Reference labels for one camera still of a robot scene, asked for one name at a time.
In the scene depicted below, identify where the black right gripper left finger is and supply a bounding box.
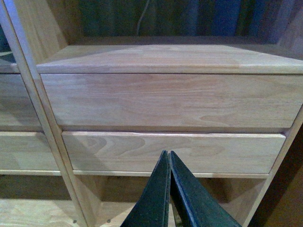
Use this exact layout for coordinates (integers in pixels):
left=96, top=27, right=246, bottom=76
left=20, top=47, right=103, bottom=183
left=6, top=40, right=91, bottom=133
left=121, top=150, right=169, bottom=227

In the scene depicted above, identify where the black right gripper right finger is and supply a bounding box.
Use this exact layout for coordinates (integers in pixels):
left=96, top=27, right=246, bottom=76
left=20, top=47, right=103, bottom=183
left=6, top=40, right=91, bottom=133
left=169, top=151, right=240, bottom=227

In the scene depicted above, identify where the lower right wooden drawer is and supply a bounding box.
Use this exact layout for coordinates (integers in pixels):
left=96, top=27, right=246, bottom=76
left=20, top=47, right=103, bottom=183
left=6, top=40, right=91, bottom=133
left=62, top=131, right=285, bottom=174

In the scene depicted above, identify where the wooden drawer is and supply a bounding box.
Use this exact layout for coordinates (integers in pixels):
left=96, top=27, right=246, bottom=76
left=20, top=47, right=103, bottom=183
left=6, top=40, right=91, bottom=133
left=62, top=131, right=285, bottom=174
left=42, top=74, right=303, bottom=129
left=0, top=132, right=59, bottom=171
left=0, top=74, right=42, bottom=131

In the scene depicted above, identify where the light wooden bookshelf unit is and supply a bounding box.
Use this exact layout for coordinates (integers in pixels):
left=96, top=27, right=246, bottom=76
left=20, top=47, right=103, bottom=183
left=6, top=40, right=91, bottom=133
left=0, top=0, right=303, bottom=227

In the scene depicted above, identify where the upper right wooden drawer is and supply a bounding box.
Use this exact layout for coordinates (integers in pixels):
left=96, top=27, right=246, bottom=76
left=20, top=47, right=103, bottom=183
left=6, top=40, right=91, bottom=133
left=42, top=74, right=303, bottom=129

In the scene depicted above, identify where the lower left wooden drawer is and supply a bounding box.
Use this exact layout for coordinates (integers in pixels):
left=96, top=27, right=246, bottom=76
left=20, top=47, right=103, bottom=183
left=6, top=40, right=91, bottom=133
left=0, top=132, right=59, bottom=171

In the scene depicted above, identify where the upper left wooden drawer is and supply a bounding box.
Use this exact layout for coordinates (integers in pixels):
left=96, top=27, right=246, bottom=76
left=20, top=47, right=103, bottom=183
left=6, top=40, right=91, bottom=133
left=0, top=74, right=42, bottom=131

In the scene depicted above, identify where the thin cable behind shelf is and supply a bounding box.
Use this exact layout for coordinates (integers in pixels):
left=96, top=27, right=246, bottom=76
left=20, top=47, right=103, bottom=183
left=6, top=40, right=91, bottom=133
left=136, top=0, right=151, bottom=36

